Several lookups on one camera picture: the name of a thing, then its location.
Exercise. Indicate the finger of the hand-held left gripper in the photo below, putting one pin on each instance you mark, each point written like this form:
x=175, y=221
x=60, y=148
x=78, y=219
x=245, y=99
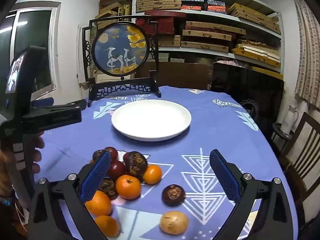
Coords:
x=75, y=103
x=55, y=117

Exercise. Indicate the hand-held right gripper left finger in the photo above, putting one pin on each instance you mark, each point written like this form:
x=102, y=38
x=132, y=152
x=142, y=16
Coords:
x=96, y=177

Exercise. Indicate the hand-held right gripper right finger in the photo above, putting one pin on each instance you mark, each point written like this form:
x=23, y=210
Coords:
x=225, y=177

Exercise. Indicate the red plum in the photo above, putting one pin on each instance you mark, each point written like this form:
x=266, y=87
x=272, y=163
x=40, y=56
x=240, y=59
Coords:
x=117, y=170
x=113, y=152
x=125, y=157

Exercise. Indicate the orange tangerine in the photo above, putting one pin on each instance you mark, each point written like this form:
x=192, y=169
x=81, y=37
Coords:
x=108, y=226
x=128, y=187
x=152, y=174
x=100, y=205

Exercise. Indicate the tan round fruit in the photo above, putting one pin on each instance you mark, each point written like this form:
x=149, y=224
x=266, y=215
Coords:
x=174, y=222

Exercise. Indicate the white round plate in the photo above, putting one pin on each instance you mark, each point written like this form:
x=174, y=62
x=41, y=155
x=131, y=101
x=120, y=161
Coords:
x=150, y=120

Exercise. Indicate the person's left forearm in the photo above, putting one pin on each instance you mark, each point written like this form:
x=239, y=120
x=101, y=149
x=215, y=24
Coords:
x=4, y=172

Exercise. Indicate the person's left hand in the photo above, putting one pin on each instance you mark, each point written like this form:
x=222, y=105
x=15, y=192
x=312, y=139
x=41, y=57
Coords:
x=38, y=147

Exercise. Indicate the grey framed window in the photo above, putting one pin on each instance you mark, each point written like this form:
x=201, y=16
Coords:
x=32, y=50

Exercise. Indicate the small black side table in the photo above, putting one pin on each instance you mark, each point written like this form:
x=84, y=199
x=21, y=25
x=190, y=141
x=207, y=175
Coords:
x=280, y=136

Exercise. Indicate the round deer screen black stand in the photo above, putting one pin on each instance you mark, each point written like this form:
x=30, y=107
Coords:
x=120, y=47

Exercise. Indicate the brown wooden chair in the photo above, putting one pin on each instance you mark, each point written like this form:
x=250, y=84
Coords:
x=300, y=155

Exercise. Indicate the white thermos jug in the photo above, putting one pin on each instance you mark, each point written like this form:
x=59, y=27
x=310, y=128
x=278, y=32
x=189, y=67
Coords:
x=288, y=118

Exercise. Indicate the large black panel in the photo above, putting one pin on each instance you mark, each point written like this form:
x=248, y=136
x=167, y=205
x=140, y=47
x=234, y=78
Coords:
x=245, y=90

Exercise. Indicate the stack of brown cardboard boxes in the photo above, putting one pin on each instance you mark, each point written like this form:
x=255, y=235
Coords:
x=112, y=7

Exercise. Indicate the pink cloth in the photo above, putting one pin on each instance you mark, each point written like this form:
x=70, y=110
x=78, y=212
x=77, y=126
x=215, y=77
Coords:
x=228, y=62

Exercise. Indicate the dark red lacquer box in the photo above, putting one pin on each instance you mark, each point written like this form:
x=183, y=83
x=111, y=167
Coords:
x=165, y=22

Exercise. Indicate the stack of tan woven boxes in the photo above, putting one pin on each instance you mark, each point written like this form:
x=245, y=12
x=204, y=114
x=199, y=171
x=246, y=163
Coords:
x=207, y=31

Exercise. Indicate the beige patterned curtain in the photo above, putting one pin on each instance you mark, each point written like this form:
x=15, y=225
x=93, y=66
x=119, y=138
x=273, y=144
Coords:
x=307, y=55

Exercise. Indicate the orange patterned box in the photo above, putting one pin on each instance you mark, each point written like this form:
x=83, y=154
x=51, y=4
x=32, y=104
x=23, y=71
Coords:
x=193, y=7

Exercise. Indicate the white metal shelf unit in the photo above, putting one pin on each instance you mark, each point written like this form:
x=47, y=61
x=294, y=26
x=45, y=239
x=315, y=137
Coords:
x=250, y=21

